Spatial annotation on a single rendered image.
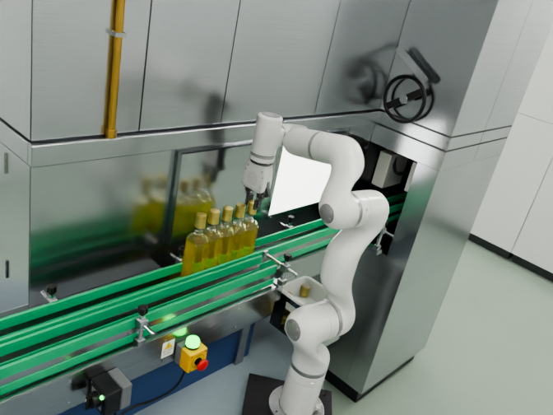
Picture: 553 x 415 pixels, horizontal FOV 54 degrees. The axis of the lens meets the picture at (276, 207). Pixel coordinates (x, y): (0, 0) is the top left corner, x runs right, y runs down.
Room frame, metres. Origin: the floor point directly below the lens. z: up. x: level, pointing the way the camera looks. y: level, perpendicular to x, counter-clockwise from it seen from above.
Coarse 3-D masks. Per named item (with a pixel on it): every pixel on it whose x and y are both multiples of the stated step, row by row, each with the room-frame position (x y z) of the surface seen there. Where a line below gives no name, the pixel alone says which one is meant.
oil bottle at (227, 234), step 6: (216, 228) 1.63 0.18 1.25; (222, 228) 1.62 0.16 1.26; (228, 228) 1.63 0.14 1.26; (222, 234) 1.61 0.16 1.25; (228, 234) 1.62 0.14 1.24; (234, 234) 1.64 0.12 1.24; (222, 240) 1.61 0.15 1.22; (228, 240) 1.62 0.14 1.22; (222, 246) 1.61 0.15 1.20; (228, 246) 1.63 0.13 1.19; (222, 252) 1.61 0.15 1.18; (228, 252) 1.63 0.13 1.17; (222, 258) 1.61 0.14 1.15; (228, 258) 1.64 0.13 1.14; (216, 264) 1.61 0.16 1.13
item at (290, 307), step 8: (288, 280) 1.87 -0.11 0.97; (280, 304) 1.72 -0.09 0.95; (288, 304) 1.70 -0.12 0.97; (296, 304) 1.67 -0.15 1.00; (272, 312) 1.73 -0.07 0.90; (280, 312) 1.71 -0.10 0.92; (288, 312) 1.69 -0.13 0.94; (272, 320) 1.73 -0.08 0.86; (280, 320) 1.71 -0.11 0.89; (280, 328) 1.70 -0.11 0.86; (328, 344) 1.68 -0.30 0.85
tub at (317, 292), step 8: (296, 280) 1.81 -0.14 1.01; (304, 280) 1.84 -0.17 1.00; (312, 280) 1.84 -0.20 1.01; (288, 288) 1.77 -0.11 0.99; (296, 288) 1.81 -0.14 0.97; (312, 288) 1.83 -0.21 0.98; (320, 288) 1.81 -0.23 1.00; (288, 296) 1.70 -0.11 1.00; (296, 296) 1.81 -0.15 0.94; (312, 296) 1.82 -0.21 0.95; (320, 296) 1.80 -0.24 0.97; (304, 304) 1.77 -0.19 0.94
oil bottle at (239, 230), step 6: (234, 222) 1.68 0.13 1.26; (234, 228) 1.66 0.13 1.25; (240, 228) 1.67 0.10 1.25; (240, 234) 1.67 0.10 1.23; (234, 240) 1.65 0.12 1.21; (240, 240) 1.67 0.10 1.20; (234, 246) 1.65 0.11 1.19; (240, 246) 1.67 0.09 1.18; (234, 252) 1.65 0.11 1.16; (240, 252) 1.68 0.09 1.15; (234, 258) 1.66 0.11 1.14
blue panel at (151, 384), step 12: (252, 324) 1.63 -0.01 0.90; (228, 336) 1.54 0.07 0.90; (216, 348) 1.50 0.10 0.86; (228, 348) 1.55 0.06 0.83; (216, 360) 1.51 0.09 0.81; (228, 360) 1.56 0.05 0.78; (156, 372) 1.30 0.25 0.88; (168, 372) 1.34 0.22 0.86; (180, 372) 1.38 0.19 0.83; (192, 372) 1.42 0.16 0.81; (204, 372) 1.47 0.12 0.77; (132, 384) 1.24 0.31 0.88; (144, 384) 1.27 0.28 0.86; (156, 384) 1.31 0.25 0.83; (168, 384) 1.35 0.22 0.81; (180, 384) 1.39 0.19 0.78; (132, 396) 1.24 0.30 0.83; (144, 396) 1.28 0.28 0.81; (156, 396) 1.31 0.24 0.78; (72, 408) 1.09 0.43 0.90; (84, 408) 1.12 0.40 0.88; (96, 408) 1.15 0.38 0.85
